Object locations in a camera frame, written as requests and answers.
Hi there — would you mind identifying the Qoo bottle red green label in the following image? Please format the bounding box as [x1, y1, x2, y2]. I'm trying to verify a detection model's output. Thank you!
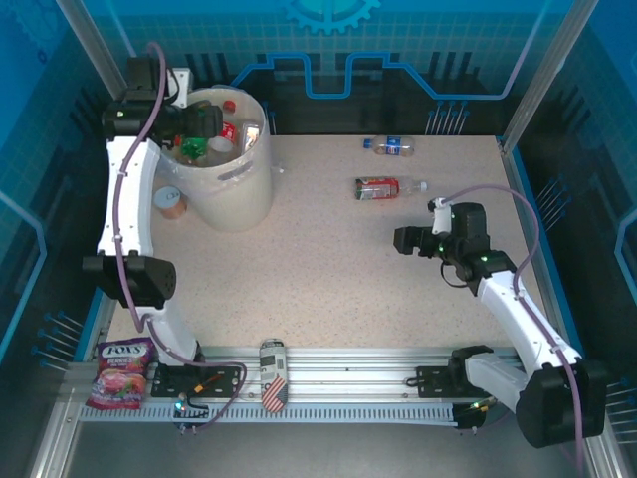
[353, 175, 429, 202]

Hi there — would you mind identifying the white ribbed plastic bin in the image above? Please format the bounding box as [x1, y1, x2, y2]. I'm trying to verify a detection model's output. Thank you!
[158, 87, 274, 233]

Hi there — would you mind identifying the tin can with orange label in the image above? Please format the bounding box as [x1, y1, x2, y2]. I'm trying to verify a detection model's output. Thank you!
[152, 185, 189, 220]

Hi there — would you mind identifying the Pepsi bottle with blue cap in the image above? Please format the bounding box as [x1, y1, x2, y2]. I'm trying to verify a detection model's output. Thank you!
[361, 133, 417, 158]

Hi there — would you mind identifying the drink can with flag print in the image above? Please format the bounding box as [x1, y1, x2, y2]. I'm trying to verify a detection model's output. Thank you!
[258, 338, 290, 413]

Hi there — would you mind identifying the purple Fox's candy bag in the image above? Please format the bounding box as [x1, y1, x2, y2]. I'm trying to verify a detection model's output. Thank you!
[84, 338, 156, 410]

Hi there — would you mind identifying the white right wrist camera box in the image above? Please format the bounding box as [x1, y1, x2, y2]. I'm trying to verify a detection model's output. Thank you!
[427, 197, 455, 236]

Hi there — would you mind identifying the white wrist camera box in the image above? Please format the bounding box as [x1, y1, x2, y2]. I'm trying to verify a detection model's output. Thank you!
[427, 197, 455, 236]
[166, 67, 193, 109]

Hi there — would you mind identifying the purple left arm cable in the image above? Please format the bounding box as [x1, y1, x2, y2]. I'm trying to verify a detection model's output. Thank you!
[111, 42, 249, 430]

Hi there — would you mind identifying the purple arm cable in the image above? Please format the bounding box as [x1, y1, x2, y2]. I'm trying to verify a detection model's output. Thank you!
[111, 42, 249, 430]
[440, 183, 587, 474]

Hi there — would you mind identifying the black cable loop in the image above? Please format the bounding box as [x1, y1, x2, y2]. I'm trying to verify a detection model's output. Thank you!
[440, 261, 472, 289]

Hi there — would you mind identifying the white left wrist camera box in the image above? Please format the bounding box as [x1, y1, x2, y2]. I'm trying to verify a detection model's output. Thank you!
[166, 67, 193, 109]

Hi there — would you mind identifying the aluminium table side rail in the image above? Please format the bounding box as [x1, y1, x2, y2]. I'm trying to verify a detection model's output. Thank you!
[29, 318, 115, 478]
[497, 134, 623, 478]

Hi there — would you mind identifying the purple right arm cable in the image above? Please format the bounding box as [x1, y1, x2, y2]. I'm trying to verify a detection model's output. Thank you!
[440, 183, 587, 474]

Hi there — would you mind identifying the aluminium frame post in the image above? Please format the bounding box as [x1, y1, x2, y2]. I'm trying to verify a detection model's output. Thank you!
[501, 0, 601, 150]
[53, 0, 131, 96]

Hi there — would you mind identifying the aluminium mounting rail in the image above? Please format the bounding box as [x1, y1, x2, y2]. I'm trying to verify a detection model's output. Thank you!
[67, 345, 529, 424]

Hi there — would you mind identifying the slotted cable duct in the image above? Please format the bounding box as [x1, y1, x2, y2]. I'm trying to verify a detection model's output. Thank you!
[78, 400, 459, 425]

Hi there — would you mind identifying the orange connector wire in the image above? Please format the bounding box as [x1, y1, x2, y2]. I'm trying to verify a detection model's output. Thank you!
[191, 375, 223, 397]

